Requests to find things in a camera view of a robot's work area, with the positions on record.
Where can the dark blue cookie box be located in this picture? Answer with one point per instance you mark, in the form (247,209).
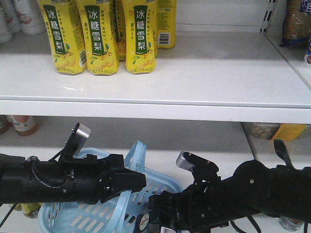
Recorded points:
(142,225)

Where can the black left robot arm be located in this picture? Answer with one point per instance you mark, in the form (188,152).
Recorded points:
(23,181)

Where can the yellow pear drink bottle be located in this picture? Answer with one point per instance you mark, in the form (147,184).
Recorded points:
(99,36)
(140,28)
(63,24)

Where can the light blue plastic basket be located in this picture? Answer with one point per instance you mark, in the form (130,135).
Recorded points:
(118,215)

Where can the white store shelving unit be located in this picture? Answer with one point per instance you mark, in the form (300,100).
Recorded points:
(227,68)

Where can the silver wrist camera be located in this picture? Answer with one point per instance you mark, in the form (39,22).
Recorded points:
(80,134)
(201,169)

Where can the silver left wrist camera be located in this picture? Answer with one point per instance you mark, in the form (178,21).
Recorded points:
(80,134)

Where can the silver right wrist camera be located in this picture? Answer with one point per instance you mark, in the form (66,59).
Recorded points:
(201,169)

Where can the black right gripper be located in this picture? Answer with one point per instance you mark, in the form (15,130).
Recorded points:
(200,207)

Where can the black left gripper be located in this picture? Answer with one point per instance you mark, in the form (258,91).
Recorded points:
(91,179)

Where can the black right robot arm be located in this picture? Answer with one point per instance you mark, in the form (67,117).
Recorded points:
(280,191)

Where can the clear cookie tub yellow label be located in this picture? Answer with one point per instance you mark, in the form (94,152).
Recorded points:
(271,131)

